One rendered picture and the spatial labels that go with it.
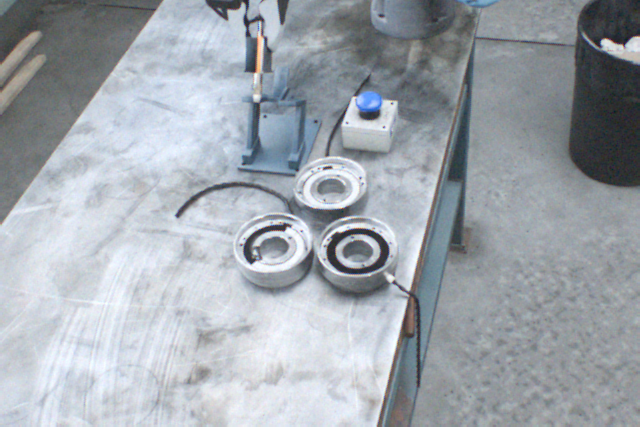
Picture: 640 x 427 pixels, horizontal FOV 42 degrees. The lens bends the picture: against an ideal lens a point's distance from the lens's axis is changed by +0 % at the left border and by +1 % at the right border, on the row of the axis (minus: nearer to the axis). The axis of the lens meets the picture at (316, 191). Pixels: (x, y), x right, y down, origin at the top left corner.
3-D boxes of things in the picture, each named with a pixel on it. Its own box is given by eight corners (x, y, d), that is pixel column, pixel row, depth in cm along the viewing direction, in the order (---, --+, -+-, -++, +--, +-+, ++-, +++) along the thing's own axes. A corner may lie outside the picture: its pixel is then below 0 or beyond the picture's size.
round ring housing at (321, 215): (375, 223, 115) (374, 202, 112) (300, 234, 115) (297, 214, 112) (363, 172, 123) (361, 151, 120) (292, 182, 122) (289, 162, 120)
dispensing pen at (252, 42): (240, 134, 114) (246, 9, 111) (250, 131, 118) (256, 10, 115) (255, 136, 113) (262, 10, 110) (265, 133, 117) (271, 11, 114)
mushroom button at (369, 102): (380, 133, 125) (379, 107, 121) (354, 130, 126) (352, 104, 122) (386, 116, 127) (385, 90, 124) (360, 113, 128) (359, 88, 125)
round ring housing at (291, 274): (295, 301, 107) (291, 281, 104) (223, 279, 110) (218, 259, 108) (327, 243, 113) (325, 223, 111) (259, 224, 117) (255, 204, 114)
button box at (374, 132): (389, 153, 125) (388, 129, 122) (343, 148, 127) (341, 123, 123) (399, 119, 131) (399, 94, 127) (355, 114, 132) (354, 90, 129)
